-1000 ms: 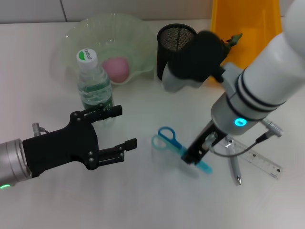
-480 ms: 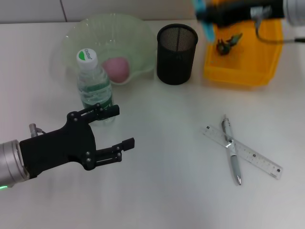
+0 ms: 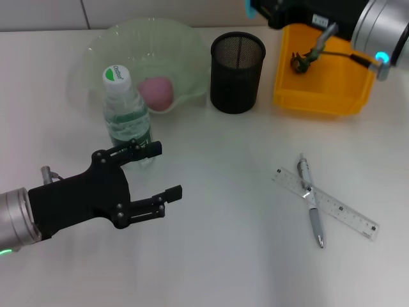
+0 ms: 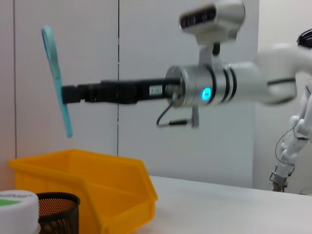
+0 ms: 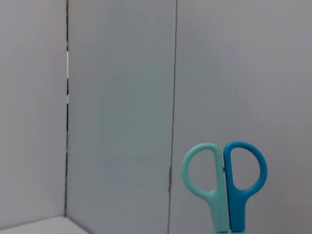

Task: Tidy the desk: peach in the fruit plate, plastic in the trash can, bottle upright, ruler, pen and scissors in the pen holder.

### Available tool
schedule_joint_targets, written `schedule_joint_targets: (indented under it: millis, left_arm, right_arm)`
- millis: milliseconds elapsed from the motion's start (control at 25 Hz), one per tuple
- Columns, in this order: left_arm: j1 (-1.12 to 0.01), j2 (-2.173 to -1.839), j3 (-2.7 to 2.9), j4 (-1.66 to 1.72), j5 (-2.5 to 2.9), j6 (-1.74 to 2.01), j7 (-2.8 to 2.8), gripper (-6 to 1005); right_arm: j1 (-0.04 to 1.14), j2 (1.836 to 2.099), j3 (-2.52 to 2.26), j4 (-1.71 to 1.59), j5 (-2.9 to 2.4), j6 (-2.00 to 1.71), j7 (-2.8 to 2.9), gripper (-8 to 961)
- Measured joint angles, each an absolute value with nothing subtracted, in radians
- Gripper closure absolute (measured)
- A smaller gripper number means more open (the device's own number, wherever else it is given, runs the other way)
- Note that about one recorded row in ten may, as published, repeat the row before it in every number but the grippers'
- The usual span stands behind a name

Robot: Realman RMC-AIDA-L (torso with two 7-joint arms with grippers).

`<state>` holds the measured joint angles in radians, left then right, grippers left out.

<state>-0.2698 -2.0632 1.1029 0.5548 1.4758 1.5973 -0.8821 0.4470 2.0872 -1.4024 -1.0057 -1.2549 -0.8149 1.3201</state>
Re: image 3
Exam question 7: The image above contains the black mesh pen holder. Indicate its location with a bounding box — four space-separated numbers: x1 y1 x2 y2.
210 31 267 114

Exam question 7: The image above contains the silver ballpoint pen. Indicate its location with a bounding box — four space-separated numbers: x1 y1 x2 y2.
297 152 328 249

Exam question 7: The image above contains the gripper cable with plug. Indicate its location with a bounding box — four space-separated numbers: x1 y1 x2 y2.
315 22 390 81
39 165 65 185

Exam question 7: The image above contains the yellow plastic bin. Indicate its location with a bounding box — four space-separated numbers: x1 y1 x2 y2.
272 24 376 117

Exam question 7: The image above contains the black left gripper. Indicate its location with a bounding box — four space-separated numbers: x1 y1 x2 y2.
27 139 183 241

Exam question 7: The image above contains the clear plastic ruler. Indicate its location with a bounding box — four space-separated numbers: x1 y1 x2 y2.
272 166 380 242

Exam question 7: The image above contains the right gripper cable with plug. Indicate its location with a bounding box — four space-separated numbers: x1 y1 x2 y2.
315 22 390 81

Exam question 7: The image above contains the green glass fruit plate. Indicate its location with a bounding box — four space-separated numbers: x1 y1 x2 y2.
83 17 210 118

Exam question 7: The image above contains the small green toy figure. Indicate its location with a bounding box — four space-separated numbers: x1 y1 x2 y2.
289 47 321 75

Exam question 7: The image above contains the left gripper cable with plug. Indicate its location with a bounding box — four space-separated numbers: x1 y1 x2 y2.
39 165 65 185

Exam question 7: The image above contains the clear green-label water bottle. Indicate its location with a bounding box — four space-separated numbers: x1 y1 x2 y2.
102 65 155 168

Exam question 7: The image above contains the pink peach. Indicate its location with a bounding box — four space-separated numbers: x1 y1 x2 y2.
137 75 175 113

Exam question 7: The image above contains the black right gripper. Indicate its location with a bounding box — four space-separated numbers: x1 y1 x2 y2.
251 0 369 42

